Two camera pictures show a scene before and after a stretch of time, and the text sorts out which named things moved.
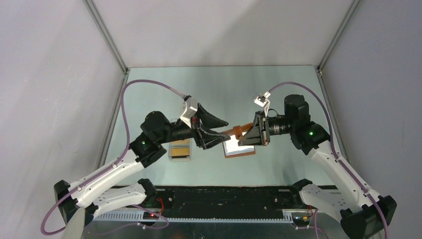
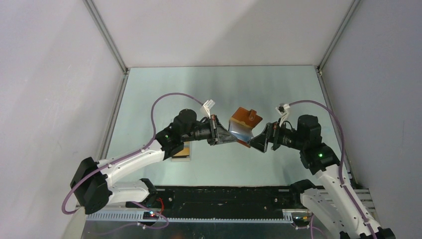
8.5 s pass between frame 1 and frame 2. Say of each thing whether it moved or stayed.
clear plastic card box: stayed
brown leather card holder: moved
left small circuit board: stayed
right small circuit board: stayed
